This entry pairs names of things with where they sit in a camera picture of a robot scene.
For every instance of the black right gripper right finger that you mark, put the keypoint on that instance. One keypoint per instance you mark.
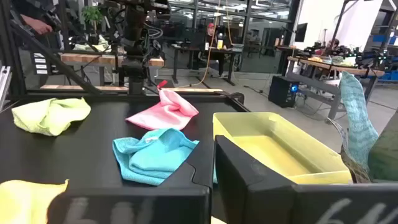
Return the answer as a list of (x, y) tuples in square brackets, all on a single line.
[(280, 205)]

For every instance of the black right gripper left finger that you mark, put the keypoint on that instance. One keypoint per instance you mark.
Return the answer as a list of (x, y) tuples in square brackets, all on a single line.
[(140, 205)]

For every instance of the blue microfiber towel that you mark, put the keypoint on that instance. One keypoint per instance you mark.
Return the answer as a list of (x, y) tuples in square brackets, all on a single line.
[(149, 158)]

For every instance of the pink microfiber towel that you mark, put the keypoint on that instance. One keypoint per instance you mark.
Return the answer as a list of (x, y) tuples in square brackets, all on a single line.
[(168, 112)]

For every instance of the orange microfiber towel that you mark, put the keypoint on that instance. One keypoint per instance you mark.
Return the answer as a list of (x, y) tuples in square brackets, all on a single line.
[(25, 202)]

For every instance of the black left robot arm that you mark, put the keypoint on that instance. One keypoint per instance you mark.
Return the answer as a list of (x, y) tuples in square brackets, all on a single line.
[(136, 37)]

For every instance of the green microfiber towel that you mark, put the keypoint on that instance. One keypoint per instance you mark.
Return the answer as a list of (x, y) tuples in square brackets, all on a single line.
[(49, 116)]

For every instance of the yellow plastic bin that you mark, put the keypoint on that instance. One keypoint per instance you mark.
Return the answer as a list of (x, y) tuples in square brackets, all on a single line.
[(280, 149)]

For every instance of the artificial plant in white pot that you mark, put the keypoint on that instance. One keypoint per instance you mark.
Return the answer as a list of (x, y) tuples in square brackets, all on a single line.
[(357, 124)]

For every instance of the black computer tower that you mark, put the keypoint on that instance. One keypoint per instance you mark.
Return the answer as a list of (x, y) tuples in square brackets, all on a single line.
[(281, 91)]

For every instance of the red clip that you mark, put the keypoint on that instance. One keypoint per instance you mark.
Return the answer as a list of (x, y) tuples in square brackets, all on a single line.
[(161, 84)]

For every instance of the wooden table with grey legs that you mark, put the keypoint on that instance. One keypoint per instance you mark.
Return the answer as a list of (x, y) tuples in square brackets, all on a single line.
[(314, 84)]

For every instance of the wooden workbench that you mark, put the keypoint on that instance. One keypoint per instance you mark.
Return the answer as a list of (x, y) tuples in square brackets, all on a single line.
[(93, 58)]

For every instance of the person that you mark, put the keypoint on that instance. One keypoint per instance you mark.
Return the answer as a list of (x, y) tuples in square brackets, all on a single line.
[(213, 37), (334, 43), (31, 7)]

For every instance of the yellow cup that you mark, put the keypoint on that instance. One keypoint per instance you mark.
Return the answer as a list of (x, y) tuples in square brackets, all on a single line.
[(220, 44)]

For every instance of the black monitor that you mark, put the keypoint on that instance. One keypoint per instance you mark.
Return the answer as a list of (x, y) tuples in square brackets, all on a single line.
[(301, 32)]

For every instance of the silver aluminium extrusion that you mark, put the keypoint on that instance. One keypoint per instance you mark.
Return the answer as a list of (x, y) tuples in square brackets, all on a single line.
[(4, 84)]

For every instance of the leafy green potted plant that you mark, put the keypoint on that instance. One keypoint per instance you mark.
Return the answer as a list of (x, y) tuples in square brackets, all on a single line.
[(92, 15)]

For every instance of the person's hand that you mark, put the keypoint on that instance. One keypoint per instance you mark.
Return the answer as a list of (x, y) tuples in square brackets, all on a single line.
[(38, 26)]

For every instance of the black aluminium table frame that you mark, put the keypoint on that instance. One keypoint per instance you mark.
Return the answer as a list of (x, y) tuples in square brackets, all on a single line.
[(62, 66)]

